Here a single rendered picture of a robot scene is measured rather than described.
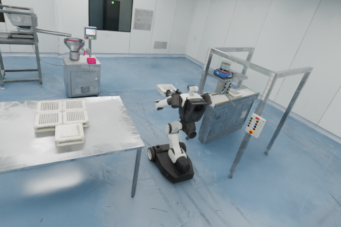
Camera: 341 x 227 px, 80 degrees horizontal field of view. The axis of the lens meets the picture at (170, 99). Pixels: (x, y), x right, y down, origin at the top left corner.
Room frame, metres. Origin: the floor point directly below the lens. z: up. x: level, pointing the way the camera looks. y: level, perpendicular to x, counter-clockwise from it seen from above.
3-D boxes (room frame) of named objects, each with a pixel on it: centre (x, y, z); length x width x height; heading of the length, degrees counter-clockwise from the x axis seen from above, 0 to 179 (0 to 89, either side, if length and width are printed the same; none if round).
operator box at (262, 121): (2.17, -1.09, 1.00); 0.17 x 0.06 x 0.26; 43
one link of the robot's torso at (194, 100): (2.16, -0.27, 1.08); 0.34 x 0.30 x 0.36; 120
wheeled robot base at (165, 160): (2.22, -0.23, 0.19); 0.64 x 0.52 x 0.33; 30
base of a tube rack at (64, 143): (1.53, 0.90, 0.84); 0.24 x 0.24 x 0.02; 31
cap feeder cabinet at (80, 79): (3.85, 1.93, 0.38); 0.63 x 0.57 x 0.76; 127
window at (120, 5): (6.74, 2.37, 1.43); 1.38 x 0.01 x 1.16; 127
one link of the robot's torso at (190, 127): (2.13, -0.28, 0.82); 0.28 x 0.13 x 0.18; 30
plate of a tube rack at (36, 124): (1.65, 1.18, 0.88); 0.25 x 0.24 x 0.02; 31
